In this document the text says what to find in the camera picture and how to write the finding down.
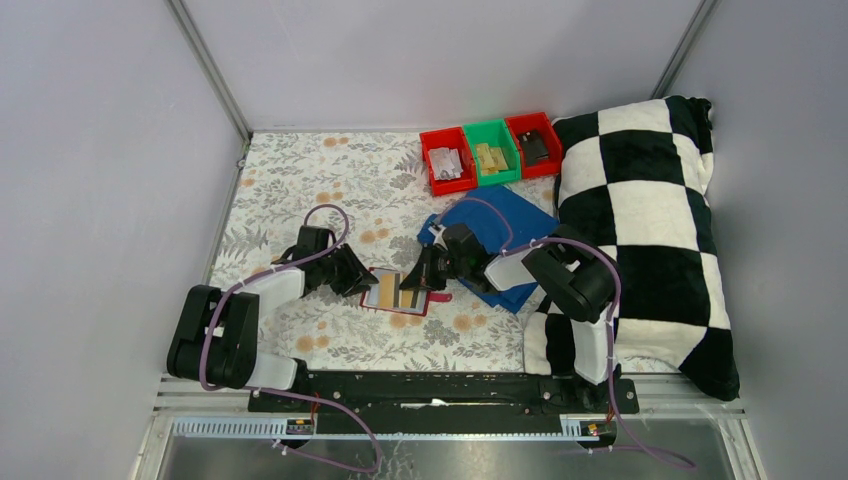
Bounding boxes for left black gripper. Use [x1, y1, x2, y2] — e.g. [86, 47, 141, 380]
[317, 242, 378, 297]

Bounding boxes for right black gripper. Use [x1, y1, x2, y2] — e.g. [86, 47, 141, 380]
[400, 243, 469, 291]

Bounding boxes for red leather card holder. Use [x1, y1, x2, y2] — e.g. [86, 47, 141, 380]
[359, 267, 453, 317]

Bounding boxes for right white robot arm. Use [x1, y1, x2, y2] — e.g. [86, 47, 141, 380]
[399, 224, 622, 412]

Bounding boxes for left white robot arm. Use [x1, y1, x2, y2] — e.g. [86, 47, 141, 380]
[166, 226, 378, 411]

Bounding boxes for gold card right sleeve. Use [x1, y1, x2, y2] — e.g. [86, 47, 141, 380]
[398, 290, 429, 314]

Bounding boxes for gold card sleeve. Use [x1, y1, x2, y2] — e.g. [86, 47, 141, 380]
[398, 290, 429, 314]
[376, 272, 400, 309]

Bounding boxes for gold card left sleeve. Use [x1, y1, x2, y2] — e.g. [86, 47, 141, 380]
[376, 272, 400, 309]

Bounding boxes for silver cards in bin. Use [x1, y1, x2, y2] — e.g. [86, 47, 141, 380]
[428, 147, 464, 181]

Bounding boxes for gold cards in bin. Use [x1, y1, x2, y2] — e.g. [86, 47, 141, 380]
[475, 143, 509, 176]

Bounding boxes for black cards in bin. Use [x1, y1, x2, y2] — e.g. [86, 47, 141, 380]
[518, 130, 549, 167]

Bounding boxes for blue folded cloth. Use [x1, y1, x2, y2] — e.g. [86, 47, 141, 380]
[417, 185, 559, 314]

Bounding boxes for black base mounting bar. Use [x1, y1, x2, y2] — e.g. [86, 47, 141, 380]
[248, 370, 640, 435]

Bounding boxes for left red plastic bin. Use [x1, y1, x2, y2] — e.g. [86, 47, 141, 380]
[419, 127, 478, 197]

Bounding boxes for red plastic bin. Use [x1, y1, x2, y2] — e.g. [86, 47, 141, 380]
[505, 112, 564, 179]
[419, 127, 478, 197]

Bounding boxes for green plastic bin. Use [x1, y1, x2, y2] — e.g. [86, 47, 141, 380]
[462, 119, 522, 186]

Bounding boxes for right red plastic bin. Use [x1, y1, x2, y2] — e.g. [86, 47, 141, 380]
[505, 112, 564, 179]

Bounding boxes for black white checkered pillow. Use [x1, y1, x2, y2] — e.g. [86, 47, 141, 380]
[552, 95, 740, 401]

